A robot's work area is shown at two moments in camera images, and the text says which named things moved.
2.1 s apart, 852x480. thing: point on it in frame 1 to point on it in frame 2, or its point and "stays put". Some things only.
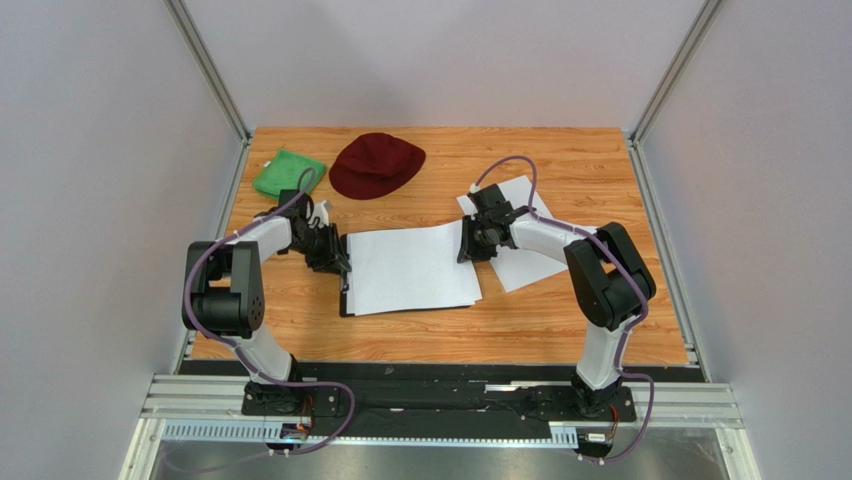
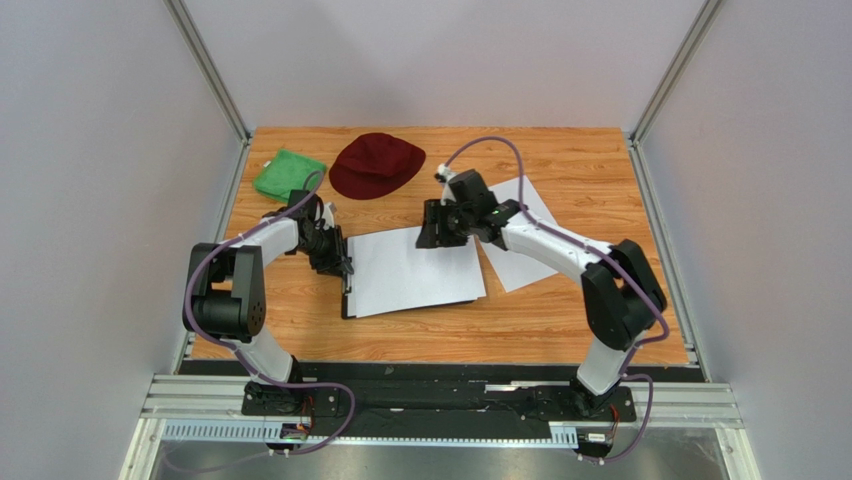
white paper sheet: (408, 269) stays put
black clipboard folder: (344, 305) stays put
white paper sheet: (518, 268) stays put
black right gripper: (475, 236) to (438, 222)
